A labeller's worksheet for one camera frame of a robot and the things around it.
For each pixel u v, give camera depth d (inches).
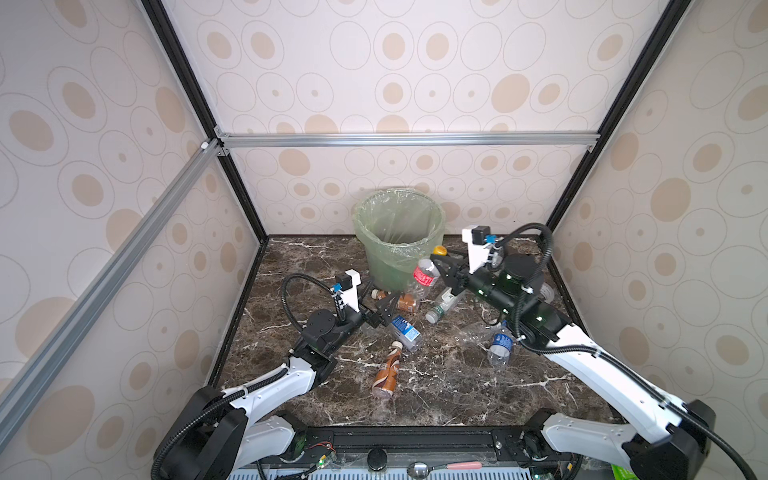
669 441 14.8
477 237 21.9
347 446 29.3
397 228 40.2
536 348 19.5
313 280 24.1
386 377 31.3
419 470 28.4
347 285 24.6
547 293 39.7
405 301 29.3
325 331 22.6
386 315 26.1
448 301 37.8
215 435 16.0
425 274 26.5
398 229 40.2
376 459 24.9
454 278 23.0
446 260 25.1
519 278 19.4
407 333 34.7
